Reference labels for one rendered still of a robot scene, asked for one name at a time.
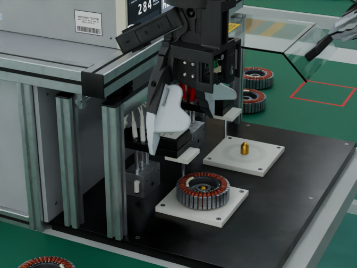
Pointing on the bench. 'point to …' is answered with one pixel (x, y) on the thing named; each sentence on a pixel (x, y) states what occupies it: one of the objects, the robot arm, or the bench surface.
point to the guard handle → (319, 48)
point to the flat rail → (135, 99)
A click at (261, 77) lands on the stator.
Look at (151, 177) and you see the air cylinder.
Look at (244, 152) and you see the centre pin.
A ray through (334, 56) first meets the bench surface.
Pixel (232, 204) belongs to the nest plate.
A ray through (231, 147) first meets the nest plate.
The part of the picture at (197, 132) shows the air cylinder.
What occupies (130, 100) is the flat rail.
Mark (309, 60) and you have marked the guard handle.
